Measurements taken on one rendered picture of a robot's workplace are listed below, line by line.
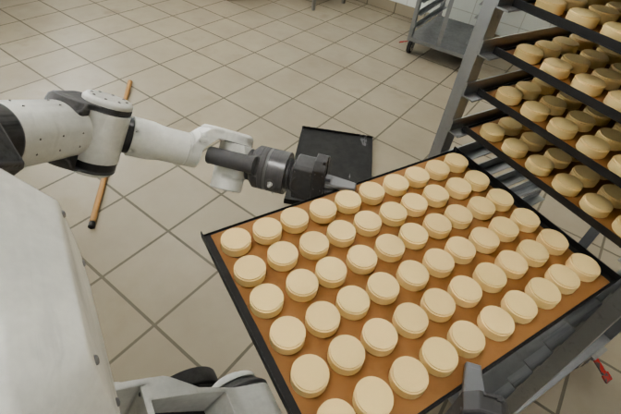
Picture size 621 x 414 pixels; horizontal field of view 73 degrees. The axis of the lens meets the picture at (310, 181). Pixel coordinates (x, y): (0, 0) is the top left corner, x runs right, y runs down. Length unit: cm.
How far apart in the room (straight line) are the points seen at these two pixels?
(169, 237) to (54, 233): 141
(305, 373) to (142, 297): 115
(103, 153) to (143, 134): 8
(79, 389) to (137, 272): 140
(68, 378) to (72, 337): 3
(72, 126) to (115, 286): 109
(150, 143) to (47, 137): 20
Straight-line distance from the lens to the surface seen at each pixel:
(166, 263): 174
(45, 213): 44
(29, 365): 32
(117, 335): 161
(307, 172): 80
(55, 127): 67
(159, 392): 77
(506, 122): 104
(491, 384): 147
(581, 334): 97
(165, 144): 81
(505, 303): 74
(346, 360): 60
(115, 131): 75
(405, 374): 61
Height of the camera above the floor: 136
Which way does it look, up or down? 41 degrees down
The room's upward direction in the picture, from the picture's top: 7 degrees clockwise
